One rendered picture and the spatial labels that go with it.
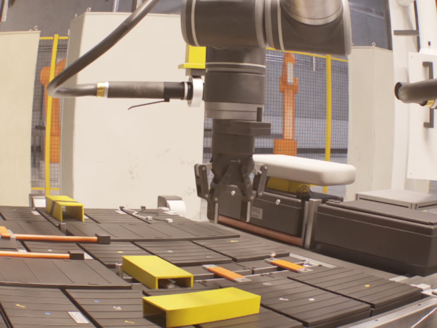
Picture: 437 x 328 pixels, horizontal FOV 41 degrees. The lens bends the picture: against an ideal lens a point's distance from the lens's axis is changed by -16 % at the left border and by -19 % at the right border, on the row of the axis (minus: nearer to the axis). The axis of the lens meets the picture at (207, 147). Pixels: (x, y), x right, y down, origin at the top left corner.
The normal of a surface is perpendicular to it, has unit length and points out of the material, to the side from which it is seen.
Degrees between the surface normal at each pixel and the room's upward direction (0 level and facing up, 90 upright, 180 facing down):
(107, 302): 0
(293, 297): 0
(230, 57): 90
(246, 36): 137
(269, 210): 90
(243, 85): 90
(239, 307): 90
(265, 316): 0
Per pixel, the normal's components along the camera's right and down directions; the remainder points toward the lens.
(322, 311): 0.04, -1.00
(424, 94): -0.82, 0.48
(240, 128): -0.64, 0.02
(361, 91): -0.88, 0.00
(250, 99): 0.51, 0.07
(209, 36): -0.18, 0.76
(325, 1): 0.36, 0.82
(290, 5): -0.68, 0.71
